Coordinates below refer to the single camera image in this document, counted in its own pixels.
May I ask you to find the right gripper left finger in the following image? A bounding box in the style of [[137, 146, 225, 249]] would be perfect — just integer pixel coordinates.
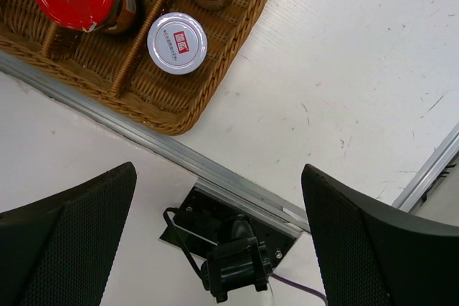
[[1, 162, 137, 305]]

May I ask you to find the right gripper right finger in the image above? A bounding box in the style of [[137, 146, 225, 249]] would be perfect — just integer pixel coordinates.
[[301, 164, 458, 305]]

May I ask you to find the wicker divided basket tray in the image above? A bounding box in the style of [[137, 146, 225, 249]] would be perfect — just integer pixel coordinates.
[[1, 0, 267, 135]]

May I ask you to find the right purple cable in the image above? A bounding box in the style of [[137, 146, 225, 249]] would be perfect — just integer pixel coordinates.
[[270, 272, 328, 303]]

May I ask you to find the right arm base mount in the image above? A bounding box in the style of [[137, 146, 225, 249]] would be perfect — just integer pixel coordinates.
[[159, 181, 310, 268]]

